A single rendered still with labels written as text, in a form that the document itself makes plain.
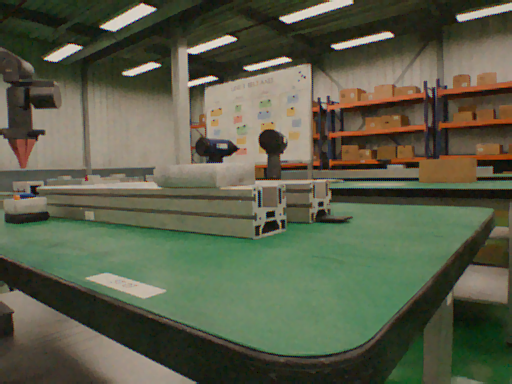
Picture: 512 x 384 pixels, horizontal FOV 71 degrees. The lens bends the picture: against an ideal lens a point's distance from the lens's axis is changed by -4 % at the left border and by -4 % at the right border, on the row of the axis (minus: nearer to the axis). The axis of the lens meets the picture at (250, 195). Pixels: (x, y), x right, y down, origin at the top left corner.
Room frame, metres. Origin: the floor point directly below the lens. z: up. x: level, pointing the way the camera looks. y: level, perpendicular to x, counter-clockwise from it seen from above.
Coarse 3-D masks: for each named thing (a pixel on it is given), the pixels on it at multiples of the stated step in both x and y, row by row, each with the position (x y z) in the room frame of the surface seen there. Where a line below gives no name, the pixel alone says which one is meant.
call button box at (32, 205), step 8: (8, 200) 0.91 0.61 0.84; (16, 200) 0.88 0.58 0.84; (24, 200) 0.90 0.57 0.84; (32, 200) 0.91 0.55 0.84; (40, 200) 0.93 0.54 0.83; (8, 208) 0.91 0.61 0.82; (16, 208) 0.88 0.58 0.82; (24, 208) 0.90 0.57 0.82; (32, 208) 0.91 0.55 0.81; (40, 208) 0.93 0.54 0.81; (8, 216) 0.91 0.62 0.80; (16, 216) 0.88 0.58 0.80; (24, 216) 0.90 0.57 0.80; (32, 216) 0.91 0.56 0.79; (40, 216) 0.93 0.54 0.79; (48, 216) 0.97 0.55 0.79
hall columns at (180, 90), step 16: (176, 16) 9.36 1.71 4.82; (176, 32) 9.36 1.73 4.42; (176, 48) 9.37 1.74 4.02; (176, 64) 9.38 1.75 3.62; (176, 80) 9.38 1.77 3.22; (176, 96) 9.37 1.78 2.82; (176, 112) 9.36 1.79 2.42; (176, 128) 9.34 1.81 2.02; (176, 144) 9.33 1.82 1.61; (176, 160) 9.31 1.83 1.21
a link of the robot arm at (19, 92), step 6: (6, 90) 0.91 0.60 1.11; (12, 90) 0.90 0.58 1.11; (18, 90) 0.91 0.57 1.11; (24, 90) 0.92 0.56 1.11; (30, 90) 0.92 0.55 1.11; (6, 96) 0.91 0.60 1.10; (12, 96) 0.90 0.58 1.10; (18, 96) 0.91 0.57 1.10; (24, 96) 0.92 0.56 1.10; (6, 102) 0.91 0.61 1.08; (12, 102) 0.90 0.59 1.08; (18, 102) 0.91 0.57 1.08; (24, 102) 0.92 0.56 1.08; (30, 102) 0.93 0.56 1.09; (24, 108) 0.93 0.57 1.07; (30, 108) 0.95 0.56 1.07
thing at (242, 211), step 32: (64, 192) 0.97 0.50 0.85; (96, 192) 0.87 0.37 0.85; (128, 192) 0.79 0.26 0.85; (160, 192) 0.72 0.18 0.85; (192, 192) 0.67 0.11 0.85; (224, 192) 0.62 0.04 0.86; (256, 192) 0.60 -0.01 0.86; (128, 224) 0.79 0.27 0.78; (160, 224) 0.73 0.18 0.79; (192, 224) 0.67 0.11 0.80; (224, 224) 0.62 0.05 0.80; (256, 224) 0.59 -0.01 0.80
